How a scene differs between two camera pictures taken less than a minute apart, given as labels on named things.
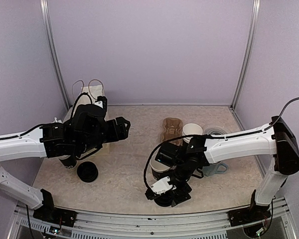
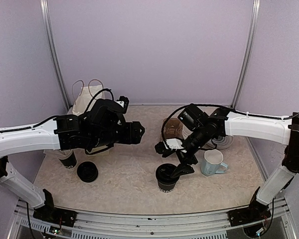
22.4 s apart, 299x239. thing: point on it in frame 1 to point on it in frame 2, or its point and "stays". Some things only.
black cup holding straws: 70,162 stays
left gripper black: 123,132 to 132,135
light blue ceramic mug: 212,169 stays
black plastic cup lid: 164,200 to 163,173
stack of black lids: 87,172 stays
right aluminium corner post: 253,24 stays
